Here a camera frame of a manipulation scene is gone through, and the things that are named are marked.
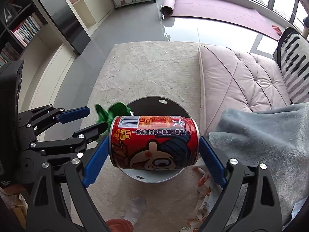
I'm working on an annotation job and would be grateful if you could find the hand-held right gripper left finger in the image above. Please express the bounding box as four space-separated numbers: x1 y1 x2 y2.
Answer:
25 138 110 232

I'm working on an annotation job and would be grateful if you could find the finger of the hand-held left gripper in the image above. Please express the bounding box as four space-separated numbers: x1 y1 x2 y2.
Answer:
18 105 90 136
30 121 110 157

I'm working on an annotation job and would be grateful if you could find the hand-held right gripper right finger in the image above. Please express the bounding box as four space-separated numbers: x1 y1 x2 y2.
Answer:
198 136 283 232

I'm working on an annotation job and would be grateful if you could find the green snack wrapper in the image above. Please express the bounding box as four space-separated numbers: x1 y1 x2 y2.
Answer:
95 102 134 143

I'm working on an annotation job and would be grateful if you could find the red drink can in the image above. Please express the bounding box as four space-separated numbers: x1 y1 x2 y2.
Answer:
108 115 200 170

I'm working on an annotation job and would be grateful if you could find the grey round bin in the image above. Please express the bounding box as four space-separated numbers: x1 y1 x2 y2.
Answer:
119 96 191 183

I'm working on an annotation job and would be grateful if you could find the white floral cloth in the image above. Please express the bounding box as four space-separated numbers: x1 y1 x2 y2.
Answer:
187 164 213 232

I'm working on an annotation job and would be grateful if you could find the grey fleece blanket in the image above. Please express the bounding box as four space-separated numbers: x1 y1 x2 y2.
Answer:
208 103 309 228

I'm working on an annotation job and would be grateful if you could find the white sock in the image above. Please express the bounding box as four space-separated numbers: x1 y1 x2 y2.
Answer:
123 196 147 226

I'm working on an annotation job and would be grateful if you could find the orange slipper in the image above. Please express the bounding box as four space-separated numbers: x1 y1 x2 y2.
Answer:
105 219 134 232

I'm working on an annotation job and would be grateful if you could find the brown cardboard box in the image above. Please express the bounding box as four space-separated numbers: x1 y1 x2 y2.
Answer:
0 184 27 230

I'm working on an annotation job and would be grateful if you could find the pink quilted cushion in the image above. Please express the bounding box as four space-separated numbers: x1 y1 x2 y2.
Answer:
197 45 292 136

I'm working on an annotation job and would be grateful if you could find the cream shaggy rug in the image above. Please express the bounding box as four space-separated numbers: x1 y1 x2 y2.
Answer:
84 41 215 228

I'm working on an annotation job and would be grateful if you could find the row of books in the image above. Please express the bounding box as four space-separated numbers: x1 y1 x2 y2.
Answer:
0 12 44 66

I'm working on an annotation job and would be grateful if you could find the black glossy cabinet door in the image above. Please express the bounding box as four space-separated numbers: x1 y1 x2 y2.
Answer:
30 0 92 55

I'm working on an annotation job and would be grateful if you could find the white open shelf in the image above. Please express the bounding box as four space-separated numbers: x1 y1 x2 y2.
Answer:
54 0 115 37

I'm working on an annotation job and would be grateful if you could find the black bookshelf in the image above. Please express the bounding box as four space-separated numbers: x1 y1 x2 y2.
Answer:
0 0 49 68

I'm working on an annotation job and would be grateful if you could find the purple yoga mat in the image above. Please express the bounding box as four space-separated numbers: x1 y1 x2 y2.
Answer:
160 0 283 40

